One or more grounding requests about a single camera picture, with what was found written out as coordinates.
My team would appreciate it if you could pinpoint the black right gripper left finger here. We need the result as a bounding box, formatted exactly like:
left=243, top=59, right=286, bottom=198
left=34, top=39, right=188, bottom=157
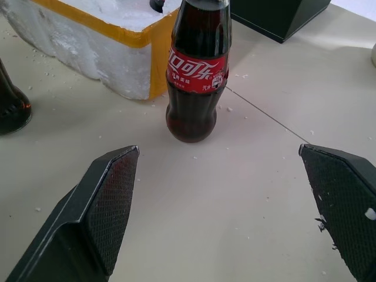
left=5, top=145, right=140, bottom=282

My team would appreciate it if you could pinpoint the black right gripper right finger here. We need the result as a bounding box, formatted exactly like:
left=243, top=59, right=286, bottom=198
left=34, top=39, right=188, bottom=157
left=298, top=143, right=376, bottom=282

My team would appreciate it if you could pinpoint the dark glass cola bottle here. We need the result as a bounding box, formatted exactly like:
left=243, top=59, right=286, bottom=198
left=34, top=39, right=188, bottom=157
left=0, top=58, right=32, bottom=136

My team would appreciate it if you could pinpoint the white styrofoam box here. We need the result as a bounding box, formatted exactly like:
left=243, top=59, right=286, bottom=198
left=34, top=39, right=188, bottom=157
left=0, top=0, right=186, bottom=102

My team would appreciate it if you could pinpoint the red-label glass cola bottle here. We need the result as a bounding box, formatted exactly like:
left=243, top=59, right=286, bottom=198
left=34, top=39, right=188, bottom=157
left=165, top=0, right=232, bottom=144

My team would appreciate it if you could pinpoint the black box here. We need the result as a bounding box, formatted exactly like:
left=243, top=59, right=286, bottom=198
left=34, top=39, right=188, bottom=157
left=230, top=0, right=332, bottom=44

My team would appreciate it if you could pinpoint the dark bottle in foam box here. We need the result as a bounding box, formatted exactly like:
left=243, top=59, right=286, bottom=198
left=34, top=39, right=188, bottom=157
left=149, top=0, right=167, bottom=14

